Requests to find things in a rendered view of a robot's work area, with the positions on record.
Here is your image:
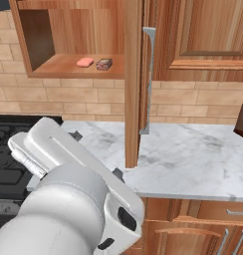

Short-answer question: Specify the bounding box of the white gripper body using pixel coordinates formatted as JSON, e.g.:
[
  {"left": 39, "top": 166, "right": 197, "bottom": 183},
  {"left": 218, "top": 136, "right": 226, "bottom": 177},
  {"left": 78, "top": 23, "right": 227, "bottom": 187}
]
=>
[{"left": 7, "top": 117, "right": 145, "bottom": 209}]

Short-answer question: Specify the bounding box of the pink bar soap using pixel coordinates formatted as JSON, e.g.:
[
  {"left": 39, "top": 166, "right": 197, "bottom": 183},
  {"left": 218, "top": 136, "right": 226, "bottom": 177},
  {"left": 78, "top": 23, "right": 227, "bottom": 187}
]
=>
[{"left": 76, "top": 57, "right": 96, "bottom": 69}]

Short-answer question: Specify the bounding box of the dark brown bar soap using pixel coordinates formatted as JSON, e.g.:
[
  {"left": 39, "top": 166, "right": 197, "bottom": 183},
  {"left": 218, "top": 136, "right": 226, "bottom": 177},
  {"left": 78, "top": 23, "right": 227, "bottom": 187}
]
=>
[{"left": 95, "top": 58, "right": 114, "bottom": 72}]

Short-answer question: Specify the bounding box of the open wooden cabinet door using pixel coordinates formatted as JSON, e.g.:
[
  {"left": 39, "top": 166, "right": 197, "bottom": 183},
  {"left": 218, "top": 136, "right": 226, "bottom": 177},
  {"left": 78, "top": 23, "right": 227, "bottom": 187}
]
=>
[{"left": 123, "top": 0, "right": 153, "bottom": 169}]

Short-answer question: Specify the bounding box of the wooden base cabinet door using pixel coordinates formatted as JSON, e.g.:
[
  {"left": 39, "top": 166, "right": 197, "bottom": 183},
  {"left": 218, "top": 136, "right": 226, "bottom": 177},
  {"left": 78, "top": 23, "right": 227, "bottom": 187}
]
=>
[
  {"left": 226, "top": 225, "right": 243, "bottom": 255},
  {"left": 143, "top": 219, "right": 231, "bottom": 255}
]

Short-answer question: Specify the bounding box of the black hob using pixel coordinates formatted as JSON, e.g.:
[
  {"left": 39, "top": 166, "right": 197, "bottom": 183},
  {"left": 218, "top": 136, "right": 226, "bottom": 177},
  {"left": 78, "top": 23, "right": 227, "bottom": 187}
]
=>
[{"left": 0, "top": 114, "right": 65, "bottom": 201}]

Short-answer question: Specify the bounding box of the silver oven front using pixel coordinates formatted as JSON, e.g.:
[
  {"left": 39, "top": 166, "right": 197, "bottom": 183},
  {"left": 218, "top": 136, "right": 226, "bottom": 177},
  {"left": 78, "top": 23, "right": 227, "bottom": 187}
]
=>
[{"left": 0, "top": 198, "right": 28, "bottom": 233}]

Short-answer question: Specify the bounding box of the wooden drawer front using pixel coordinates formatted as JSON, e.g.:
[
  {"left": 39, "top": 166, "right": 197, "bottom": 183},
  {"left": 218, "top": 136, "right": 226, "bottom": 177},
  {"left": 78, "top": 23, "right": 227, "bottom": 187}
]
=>
[{"left": 196, "top": 199, "right": 243, "bottom": 224}]

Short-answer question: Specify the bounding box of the dark range hood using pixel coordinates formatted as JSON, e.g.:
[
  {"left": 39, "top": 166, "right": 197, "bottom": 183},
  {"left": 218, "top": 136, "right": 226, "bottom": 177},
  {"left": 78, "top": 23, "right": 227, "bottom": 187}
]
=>
[{"left": 0, "top": 0, "right": 11, "bottom": 12}]

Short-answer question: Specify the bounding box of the silver cabinet door handle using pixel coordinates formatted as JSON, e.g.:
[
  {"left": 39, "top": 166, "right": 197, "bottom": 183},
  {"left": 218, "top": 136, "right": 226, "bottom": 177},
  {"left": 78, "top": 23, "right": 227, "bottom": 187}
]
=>
[{"left": 138, "top": 26, "right": 157, "bottom": 135}]

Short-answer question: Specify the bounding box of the open wooden wall cabinet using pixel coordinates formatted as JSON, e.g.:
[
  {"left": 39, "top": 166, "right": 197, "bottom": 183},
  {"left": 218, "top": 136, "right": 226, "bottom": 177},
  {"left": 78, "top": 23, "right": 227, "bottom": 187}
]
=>
[{"left": 8, "top": 0, "right": 126, "bottom": 81}]

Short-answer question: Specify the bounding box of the silver base cabinet handle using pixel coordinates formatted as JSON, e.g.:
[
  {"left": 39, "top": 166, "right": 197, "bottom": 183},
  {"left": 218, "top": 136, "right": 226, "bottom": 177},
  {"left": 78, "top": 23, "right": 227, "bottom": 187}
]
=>
[
  {"left": 216, "top": 228, "right": 230, "bottom": 255},
  {"left": 231, "top": 229, "right": 243, "bottom": 255}
]

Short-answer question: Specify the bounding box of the silver drawer handle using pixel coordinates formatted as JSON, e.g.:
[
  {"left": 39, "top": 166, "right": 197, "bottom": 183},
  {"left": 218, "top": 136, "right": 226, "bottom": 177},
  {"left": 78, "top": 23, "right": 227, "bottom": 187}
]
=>
[{"left": 225, "top": 208, "right": 243, "bottom": 217}]

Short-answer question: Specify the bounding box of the closed wooden wall cabinet door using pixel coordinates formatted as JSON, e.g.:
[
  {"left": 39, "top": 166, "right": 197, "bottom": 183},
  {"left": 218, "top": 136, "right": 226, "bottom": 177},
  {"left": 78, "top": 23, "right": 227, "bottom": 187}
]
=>
[{"left": 151, "top": 0, "right": 243, "bottom": 83}]

